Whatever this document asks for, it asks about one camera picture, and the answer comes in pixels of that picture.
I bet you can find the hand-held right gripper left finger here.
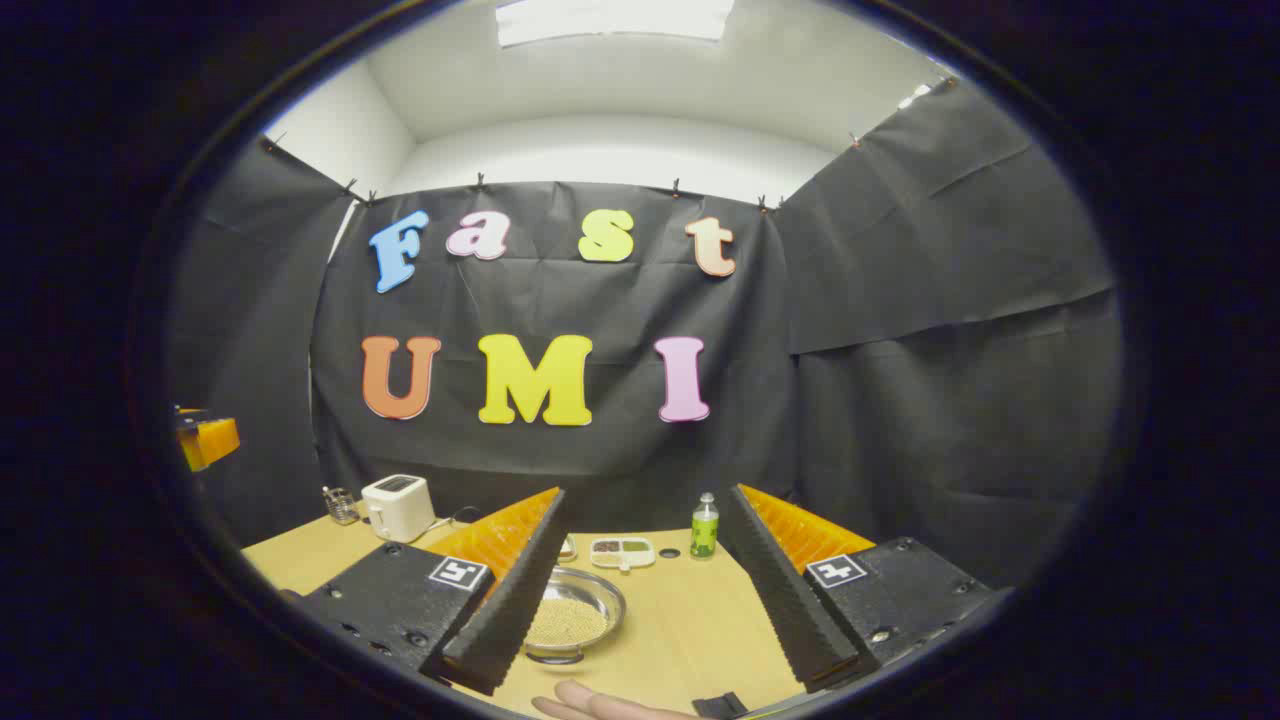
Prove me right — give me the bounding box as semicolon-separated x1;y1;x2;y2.
283;487;569;698

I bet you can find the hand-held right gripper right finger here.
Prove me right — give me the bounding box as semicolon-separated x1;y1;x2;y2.
718;484;1011;693

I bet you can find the pile of yellow soybeans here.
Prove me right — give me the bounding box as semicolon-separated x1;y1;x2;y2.
528;598;611;648

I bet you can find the steel pot with black handles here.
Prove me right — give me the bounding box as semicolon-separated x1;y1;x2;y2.
520;567;628;666

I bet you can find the green drink bottle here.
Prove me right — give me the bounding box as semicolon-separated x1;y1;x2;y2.
691;492;720;560

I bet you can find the white divided dish of beans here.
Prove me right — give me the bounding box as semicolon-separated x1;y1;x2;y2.
590;537;657;572

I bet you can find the white toaster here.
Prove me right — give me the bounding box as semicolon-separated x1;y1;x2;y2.
361;474;437;544

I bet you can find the black backdrop cloth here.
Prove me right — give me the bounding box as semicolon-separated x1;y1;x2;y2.
165;75;1126;591

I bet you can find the large ceiling light panel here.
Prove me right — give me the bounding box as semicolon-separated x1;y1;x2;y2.
495;0;736;48

